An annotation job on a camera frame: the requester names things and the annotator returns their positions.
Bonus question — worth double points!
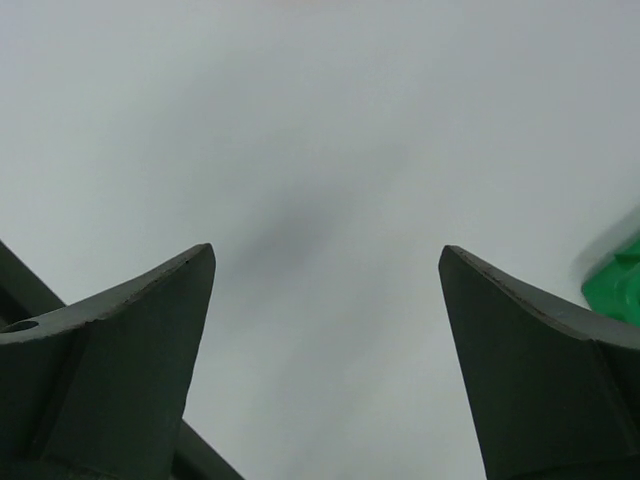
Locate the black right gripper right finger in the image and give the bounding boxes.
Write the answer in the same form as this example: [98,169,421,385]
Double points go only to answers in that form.
[438,245,639,479]

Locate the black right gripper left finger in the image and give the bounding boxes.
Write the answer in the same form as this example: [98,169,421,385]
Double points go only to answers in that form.
[0,243,217,480]

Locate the green plastic bin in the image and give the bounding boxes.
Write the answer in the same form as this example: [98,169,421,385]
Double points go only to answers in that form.
[580,205,639,326]

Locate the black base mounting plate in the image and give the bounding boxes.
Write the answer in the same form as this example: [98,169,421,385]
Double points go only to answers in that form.
[0,239,246,480]

